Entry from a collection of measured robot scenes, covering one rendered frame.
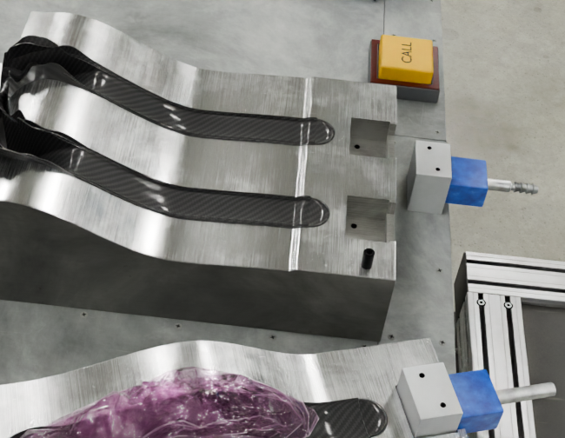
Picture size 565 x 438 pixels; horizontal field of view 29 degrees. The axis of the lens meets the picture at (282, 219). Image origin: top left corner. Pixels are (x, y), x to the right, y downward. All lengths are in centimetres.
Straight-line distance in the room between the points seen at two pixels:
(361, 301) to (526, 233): 133
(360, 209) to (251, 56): 33
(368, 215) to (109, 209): 24
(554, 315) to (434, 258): 80
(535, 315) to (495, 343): 12
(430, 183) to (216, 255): 26
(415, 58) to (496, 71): 140
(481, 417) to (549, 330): 95
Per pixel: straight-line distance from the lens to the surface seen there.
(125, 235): 95
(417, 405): 88
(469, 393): 91
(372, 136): 110
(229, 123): 107
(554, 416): 175
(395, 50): 126
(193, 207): 100
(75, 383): 88
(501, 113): 253
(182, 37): 130
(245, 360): 89
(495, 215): 229
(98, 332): 100
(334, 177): 102
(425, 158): 111
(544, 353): 182
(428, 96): 125
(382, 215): 102
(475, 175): 112
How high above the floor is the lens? 160
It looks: 47 degrees down
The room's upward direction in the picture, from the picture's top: 7 degrees clockwise
